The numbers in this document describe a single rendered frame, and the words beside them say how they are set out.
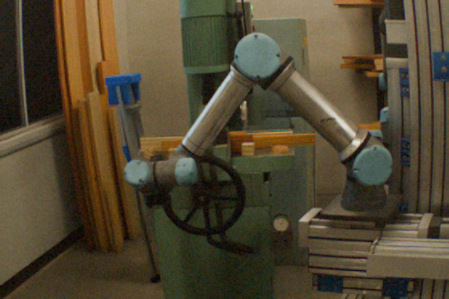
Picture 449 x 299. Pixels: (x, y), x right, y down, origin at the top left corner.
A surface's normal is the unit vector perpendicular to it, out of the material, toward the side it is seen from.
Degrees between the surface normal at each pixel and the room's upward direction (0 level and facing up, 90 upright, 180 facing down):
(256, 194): 90
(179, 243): 90
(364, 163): 96
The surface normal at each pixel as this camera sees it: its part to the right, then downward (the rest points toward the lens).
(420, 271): -0.47, 0.18
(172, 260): -0.09, 0.18
